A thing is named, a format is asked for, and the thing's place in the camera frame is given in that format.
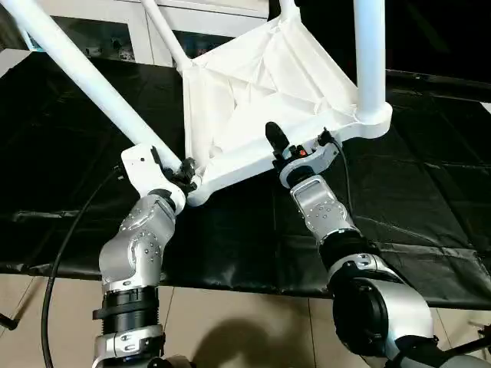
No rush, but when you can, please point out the white glass-door cabinet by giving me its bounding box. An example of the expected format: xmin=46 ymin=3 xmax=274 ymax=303
xmin=23 ymin=0 xmax=271 ymax=68

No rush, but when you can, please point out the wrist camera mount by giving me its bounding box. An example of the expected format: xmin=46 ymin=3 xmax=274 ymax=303
xmin=120 ymin=143 xmax=189 ymax=217
xmin=276 ymin=140 xmax=343 ymax=189

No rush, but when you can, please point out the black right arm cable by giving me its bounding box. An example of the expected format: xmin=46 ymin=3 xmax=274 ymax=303
xmin=318 ymin=129 xmax=355 ymax=227

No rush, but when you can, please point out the large black cabinet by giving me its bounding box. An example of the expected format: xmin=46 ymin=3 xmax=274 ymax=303
xmin=269 ymin=0 xmax=491 ymax=85

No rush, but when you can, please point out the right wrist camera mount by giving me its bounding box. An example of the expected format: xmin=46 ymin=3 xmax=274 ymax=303
xmin=276 ymin=140 xmax=343 ymax=189

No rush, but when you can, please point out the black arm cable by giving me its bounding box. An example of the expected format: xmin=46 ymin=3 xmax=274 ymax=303
xmin=42 ymin=165 xmax=127 ymax=368
xmin=318 ymin=129 xmax=355 ymax=227

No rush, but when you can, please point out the grey curtain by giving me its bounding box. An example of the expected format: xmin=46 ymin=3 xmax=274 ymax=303
xmin=0 ymin=8 xmax=31 ymax=56

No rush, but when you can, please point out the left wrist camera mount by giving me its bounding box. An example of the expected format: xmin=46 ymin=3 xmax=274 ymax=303
xmin=120 ymin=143 xmax=189 ymax=217

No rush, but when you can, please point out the white plastic table top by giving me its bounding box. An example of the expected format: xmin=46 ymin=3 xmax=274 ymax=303
xmin=181 ymin=14 xmax=394 ymax=208

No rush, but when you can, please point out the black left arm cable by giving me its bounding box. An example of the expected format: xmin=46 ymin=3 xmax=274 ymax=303
xmin=42 ymin=165 xmax=127 ymax=368

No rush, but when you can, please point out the black work mat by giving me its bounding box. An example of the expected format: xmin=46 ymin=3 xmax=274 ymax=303
xmin=0 ymin=50 xmax=491 ymax=311

